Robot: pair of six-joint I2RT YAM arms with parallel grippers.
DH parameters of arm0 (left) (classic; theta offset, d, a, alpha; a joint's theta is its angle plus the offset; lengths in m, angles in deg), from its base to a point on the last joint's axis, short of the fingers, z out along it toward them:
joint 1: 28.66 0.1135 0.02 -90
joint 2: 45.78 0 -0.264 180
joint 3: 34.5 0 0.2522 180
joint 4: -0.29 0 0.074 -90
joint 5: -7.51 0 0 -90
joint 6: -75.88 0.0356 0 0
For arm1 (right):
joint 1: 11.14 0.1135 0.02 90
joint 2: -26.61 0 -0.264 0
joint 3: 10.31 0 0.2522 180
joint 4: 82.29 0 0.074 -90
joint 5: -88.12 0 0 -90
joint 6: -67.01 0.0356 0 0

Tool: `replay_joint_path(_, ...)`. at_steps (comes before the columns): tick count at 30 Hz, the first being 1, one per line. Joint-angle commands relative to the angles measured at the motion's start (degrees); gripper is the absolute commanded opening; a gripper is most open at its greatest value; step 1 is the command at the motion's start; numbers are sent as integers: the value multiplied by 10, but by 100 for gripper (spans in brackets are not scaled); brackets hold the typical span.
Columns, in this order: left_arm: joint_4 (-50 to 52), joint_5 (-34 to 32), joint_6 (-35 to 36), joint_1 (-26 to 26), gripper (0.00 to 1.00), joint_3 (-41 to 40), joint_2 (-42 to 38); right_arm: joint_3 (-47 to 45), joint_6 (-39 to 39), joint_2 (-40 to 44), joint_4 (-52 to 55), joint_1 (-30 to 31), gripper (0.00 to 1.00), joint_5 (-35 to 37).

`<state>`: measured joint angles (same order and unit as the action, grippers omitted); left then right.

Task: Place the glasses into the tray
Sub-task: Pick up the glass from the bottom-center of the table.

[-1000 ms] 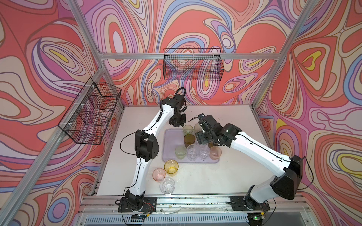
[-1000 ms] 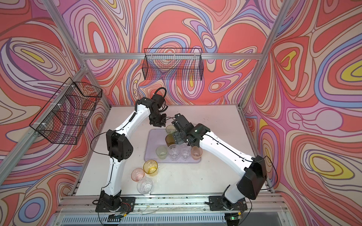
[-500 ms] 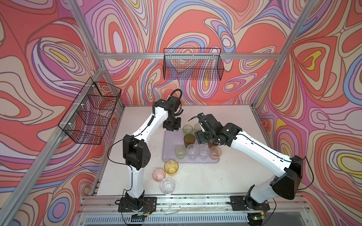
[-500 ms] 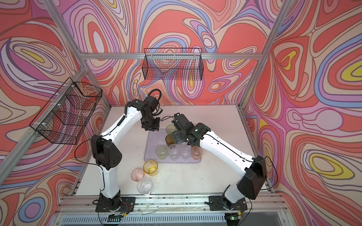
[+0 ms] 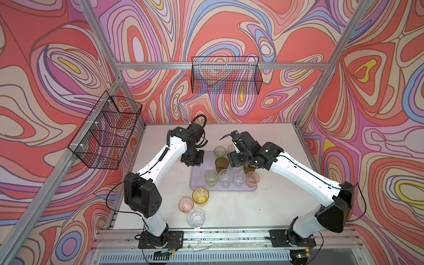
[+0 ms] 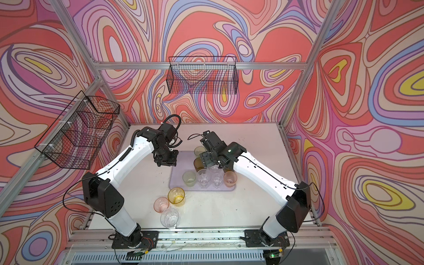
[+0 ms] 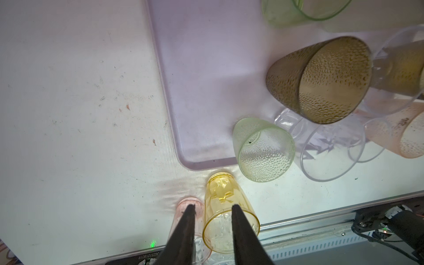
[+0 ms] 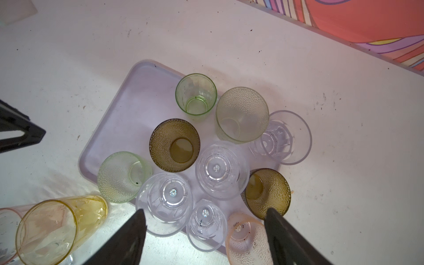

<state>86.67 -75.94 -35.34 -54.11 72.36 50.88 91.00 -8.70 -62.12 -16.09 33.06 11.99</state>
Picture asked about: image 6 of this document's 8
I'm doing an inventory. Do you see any olive dark glass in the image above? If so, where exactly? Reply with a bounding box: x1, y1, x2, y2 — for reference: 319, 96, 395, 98
193, 157, 205, 172

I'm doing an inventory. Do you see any bright green glass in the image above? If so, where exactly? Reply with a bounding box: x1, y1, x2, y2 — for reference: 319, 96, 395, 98
194, 146, 206, 157

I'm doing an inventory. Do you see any small clear glass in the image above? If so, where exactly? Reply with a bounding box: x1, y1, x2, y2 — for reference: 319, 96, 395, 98
212, 173, 224, 189

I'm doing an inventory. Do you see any pale green small glass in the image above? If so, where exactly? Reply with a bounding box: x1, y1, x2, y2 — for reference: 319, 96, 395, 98
182, 171, 197, 187

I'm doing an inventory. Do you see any pink glass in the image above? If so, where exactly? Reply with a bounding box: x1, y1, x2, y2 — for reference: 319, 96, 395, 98
224, 171, 237, 188
153, 197, 170, 213

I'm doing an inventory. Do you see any yellow glass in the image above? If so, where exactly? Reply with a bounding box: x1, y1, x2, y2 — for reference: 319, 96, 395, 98
167, 187, 186, 206

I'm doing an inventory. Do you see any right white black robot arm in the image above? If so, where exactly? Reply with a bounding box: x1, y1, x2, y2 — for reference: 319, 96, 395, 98
200, 142, 311, 239

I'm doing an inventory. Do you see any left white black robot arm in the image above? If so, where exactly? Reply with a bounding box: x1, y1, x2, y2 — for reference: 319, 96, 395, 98
82, 123, 182, 239

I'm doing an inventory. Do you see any lavender rectangular plastic tray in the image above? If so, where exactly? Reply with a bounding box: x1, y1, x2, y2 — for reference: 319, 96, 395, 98
169, 151, 237, 192

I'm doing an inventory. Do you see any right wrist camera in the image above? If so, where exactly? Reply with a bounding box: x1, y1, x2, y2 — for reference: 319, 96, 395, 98
200, 130, 227, 153

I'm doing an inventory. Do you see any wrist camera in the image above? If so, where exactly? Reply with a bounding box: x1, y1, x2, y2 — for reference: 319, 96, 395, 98
200, 130, 227, 153
159, 114, 183, 149

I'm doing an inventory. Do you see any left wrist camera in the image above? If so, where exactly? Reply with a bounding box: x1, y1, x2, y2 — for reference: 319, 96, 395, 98
159, 114, 183, 149

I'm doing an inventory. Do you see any black wire basket back wall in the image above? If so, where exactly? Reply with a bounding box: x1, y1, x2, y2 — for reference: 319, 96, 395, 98
166, 55, 239, 95

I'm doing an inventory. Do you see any black wire basket wall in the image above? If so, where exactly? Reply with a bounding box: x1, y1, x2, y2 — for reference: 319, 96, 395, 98
34, 95, 120, 170
166, 55, 239, 95

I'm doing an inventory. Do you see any black wire basket left wall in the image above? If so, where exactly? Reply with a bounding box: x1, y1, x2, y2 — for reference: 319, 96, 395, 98
34, 95, 120, 170

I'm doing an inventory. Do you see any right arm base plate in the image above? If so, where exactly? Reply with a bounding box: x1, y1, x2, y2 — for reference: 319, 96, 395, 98
240, 229, 290, 249

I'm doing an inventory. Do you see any aluminium front rail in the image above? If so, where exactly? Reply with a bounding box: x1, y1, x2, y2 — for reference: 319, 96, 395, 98
65, 225, 339, 251

